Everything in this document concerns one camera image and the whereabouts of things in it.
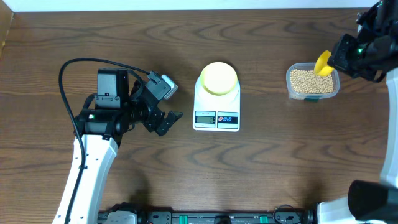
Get soybeans in container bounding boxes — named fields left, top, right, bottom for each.
left=290, top=69, right=334, bottom=94

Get yellow measuring scoop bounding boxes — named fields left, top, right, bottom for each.
left=313, top=50, right=334, bottom=77

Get green tape strip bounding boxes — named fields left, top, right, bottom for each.
left=304, top=98, right=319, bottom=103

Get clear plastic container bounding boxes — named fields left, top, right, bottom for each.
left=286, top=63, right=340, bottom=100

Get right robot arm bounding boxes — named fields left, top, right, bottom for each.
left=307, top=0, right=397, bottom=223

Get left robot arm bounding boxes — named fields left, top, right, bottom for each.
left=53, top=68, right=183, bottom=223

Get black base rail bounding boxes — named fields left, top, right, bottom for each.
left=97, top=203, right=318, bottom=224

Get yellow bowl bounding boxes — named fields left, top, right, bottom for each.
left=199, top=62, right=238, bottom=96

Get white digital kitchen scale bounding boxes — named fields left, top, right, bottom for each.
left=192, top=75, right=241, bottom=132

